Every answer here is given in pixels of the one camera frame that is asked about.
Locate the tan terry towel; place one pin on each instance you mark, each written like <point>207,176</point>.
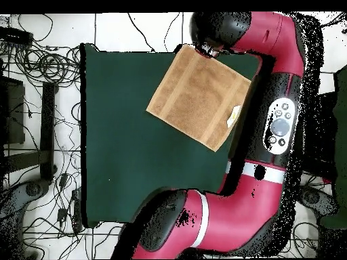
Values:
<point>195,97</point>

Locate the black power strip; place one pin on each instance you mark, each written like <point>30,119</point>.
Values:
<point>16,36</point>

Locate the grey wheeled stand base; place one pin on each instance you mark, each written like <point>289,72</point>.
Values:
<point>32,189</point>
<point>314,197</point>

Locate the black equipment case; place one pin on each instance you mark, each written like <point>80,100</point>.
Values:
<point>322,119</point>
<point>15,113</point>

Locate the green covered side table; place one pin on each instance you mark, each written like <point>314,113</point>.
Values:
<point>342,108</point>

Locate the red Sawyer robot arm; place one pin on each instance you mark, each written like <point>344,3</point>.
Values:
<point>244,216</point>

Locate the dark green table cloth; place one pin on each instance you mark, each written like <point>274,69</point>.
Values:
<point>122,108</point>

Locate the black power adapter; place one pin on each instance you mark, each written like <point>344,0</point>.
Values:
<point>63,180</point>
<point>61,214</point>

